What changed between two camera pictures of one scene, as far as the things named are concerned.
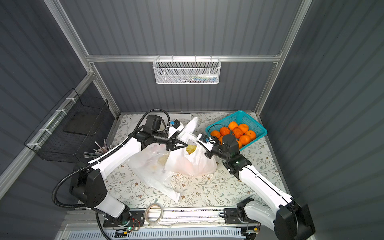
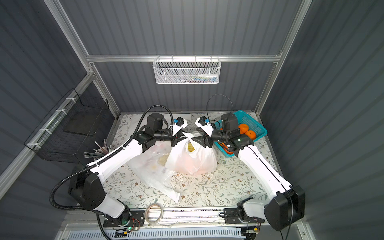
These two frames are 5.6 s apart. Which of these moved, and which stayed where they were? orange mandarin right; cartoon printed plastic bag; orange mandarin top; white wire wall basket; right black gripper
Moved: right black gripper; orange mandarin top
Stayed: cartoon printed plastic bag; orange mandarin right; white wire wall basket
